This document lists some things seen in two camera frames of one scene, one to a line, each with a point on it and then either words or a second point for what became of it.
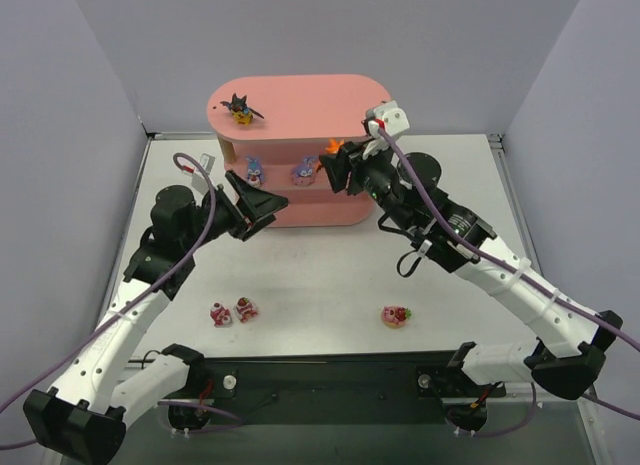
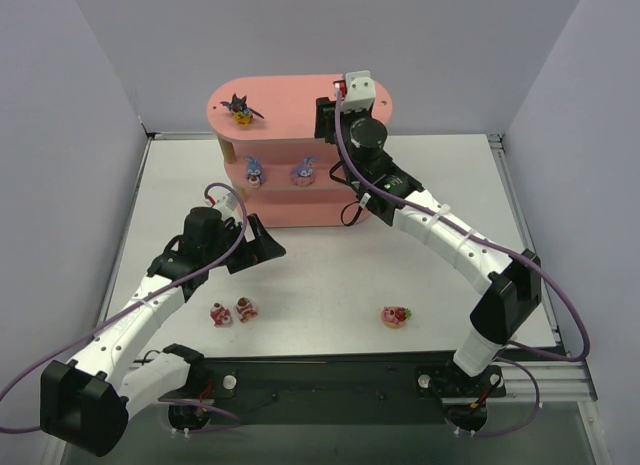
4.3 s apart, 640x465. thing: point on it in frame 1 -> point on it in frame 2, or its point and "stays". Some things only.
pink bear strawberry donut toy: (395, 317) stays
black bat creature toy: (241, 112) stays
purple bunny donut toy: (304, 174) stays
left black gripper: (238, 217) -> (250, 243)
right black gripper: (350, 166) -> (326, 118)
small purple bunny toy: (255, 172) stays
